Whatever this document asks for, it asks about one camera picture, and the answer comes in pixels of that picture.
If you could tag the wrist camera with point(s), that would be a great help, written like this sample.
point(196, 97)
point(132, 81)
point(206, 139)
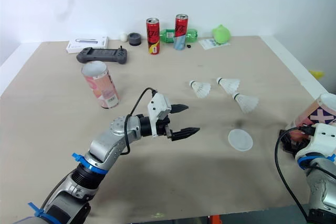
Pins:
point(158, 108)
point(321, 136)

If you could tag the dark grey round cup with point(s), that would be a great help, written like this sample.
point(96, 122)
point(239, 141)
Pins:
point(135, 38)

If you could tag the pink patterned tube with cross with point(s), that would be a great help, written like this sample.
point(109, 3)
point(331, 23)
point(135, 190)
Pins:
point(315, 113)

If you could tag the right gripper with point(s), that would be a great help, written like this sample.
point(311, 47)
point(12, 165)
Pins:
point(292, 142)

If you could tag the red and blue drink can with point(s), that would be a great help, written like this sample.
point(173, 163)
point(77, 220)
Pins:
point(181, 32)

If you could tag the small white ball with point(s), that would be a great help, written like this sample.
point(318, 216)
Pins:
point(123, 36)

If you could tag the white shuttlecock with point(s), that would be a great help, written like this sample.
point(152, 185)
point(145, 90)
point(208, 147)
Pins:
point(245, 101)
point(201, 88)
point(229, 84)

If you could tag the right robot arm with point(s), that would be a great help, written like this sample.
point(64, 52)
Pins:
point(321, 182)

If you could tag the white round lid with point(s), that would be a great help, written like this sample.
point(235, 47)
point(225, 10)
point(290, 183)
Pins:
point(240, 140)

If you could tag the green plush toy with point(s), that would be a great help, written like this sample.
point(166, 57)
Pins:
point(221, 34)

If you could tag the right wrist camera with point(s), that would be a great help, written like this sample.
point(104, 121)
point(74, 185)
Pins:
point(321, 136)

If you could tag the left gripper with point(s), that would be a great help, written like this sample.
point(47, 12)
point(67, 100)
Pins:
point(166, 127)

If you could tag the yellow object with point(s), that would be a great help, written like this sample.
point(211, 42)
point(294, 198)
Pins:
point(316, 73)

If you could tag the green plastic bottle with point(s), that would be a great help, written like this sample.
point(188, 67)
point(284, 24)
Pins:
point(190, 35)

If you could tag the white paper leaflet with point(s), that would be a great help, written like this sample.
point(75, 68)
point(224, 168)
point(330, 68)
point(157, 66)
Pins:
point(212, 43)

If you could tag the grey game controller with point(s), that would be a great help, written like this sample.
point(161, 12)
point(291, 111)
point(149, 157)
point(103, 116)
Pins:
point(102, 55)

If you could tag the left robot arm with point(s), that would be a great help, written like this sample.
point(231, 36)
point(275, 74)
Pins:
point(105, 150)

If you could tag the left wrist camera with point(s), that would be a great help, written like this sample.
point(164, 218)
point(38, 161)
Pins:
point(158, 108)

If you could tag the white flat box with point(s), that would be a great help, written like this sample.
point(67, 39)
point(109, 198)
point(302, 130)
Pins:
point(88, 43)

